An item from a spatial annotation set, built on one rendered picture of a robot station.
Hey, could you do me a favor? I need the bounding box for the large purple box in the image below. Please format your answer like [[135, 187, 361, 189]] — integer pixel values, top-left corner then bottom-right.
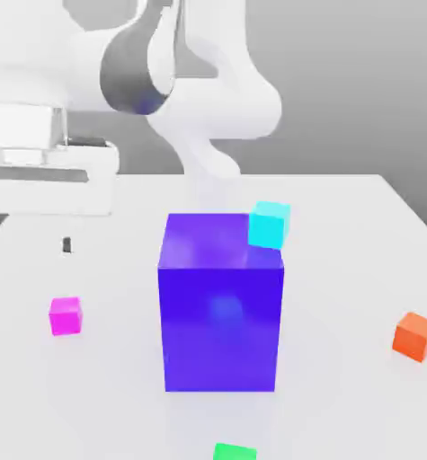
[[157, 212, 285, 394]]

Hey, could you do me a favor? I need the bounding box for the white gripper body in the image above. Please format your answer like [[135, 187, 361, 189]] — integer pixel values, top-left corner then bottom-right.
[[0, 137, 120, 217]]

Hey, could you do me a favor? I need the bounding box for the small magenta cube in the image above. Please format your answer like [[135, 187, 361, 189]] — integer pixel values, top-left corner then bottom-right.
[[48, 296, 85, 338]]

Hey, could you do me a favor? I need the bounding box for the small green cube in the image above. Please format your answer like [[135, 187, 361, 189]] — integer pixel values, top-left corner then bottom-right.
[[212, 442, 258, 460]]

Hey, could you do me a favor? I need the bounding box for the small cyan cube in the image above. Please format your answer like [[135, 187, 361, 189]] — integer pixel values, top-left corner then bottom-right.
[[247, 200, 292, 252]]

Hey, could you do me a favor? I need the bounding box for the small orange cube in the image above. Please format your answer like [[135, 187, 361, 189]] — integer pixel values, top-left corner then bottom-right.
[[391, 311, 427, 364]]

